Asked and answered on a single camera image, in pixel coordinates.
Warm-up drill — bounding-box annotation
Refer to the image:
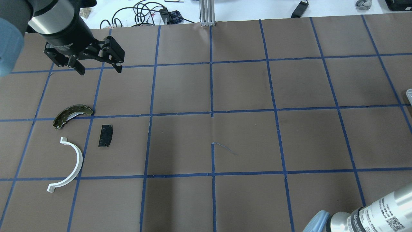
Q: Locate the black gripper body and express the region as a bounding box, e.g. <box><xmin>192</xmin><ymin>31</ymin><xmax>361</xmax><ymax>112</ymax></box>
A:
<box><xmin>44</xmin><ymin>19</ymin><xmax>95</xmax><ymax>61</ymax></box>

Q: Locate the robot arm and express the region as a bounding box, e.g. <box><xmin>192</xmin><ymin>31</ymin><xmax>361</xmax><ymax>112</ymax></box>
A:
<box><xmin>303</xmin><ymin>183</ymin><xmax>412</xmax><ymax>232</ymax></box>
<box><xmin>0</xmin><ymin>0</ymin><xmax>125</xmax><ymax>77</ymax></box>

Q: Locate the snack packet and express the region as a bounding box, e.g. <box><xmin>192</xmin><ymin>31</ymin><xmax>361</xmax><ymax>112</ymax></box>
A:
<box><xmin>79</xmin><ymin>7</ymin><xmax>92</xmax><ymax>19</ymax></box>

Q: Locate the olive metal brake shoe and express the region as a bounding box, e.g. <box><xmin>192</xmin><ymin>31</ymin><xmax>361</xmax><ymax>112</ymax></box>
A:
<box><xmin>53</xmin><ymin>104</ymin><xmax>94</xmax><ymax>130</ymax></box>

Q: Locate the black brake pad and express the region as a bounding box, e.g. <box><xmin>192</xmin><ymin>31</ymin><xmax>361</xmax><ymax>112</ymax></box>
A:
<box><xmin>98</xmin><ymin>124</ymin><xmax>113</xmax><ymax>147</ymax></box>

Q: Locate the black power adapter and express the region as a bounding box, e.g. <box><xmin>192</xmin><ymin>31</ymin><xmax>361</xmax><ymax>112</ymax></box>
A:
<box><xmin>291</xmin><ymin>0</ymin><xmax>309</xmax><ymax>18</ymax></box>

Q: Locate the aluminium frame post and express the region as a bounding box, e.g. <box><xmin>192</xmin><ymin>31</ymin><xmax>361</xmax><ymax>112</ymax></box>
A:
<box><xmin>199</xmin><ymin>0</ymin><xmax>216</xmax><ymax>27</ymax></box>

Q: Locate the white curved plastic bracket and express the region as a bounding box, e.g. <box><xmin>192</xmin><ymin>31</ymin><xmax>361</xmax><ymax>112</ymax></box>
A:
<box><xmin>47</xmin><ymin>137</ymin><xmax>83</xmax><ymax>193</ymax></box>

